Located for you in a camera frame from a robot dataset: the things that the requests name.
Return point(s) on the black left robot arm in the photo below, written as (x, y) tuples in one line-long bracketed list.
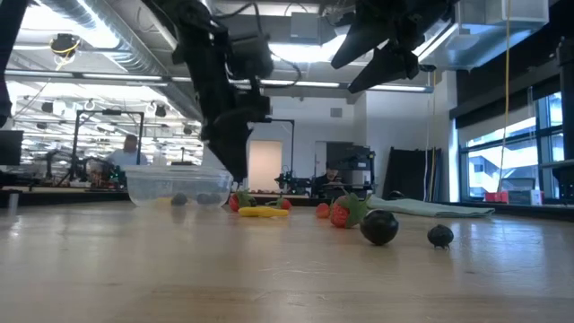
[(202, 58)]

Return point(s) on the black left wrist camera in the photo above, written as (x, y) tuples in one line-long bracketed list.
[(253, 56)]

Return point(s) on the black table frame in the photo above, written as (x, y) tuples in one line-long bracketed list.
[(67, 197)]

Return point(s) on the red strawberry thin green stem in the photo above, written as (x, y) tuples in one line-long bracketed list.
[(284, 204), (323, 210)]

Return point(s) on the red box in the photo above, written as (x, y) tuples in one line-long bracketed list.
[(495, 197)]

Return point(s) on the black leaning panel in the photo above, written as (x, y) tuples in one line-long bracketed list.
[(412, 175)]

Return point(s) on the long ceiling light strip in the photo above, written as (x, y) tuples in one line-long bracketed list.
[(121, 76)]

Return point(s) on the grey wall vent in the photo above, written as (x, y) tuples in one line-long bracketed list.
[(336, 112)]

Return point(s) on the person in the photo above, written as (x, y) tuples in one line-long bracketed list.
[(127, 154), (332, 175)]

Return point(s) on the clear plastic tupperware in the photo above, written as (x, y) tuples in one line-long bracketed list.
[(148, 184)]

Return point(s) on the small dark toy blueberry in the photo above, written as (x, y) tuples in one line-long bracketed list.
[(440, 236)]

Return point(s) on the red strawberry broad green leaf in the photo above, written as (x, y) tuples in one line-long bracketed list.
[(343, 215), (237, 202)]

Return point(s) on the large dark toy blueberry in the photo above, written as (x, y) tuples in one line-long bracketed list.
[(379, 227)]

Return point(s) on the black background robot arm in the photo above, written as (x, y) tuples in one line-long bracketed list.
[(291, 181)]

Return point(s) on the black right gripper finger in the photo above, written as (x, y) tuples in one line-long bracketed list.
[(385, 67), (359, 42)]

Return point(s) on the black vertical post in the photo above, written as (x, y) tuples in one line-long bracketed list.
[(566, 112)]

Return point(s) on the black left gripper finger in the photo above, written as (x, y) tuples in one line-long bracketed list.
[(231, 152), (244, 152)]

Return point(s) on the grey ceiling unit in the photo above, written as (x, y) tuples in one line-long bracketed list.
[(305, 27)]

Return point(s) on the green folded towel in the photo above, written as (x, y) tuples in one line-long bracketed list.
[(426, 207)]

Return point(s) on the large silver air duct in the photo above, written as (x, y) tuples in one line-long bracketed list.
[(493, 36)]

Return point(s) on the black frame knob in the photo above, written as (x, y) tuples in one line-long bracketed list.
[(396, 195)]

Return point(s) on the background robot workstation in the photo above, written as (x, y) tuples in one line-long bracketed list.
[(89, 172)]

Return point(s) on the black monitor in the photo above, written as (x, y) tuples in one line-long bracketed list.
[(11, 148)]

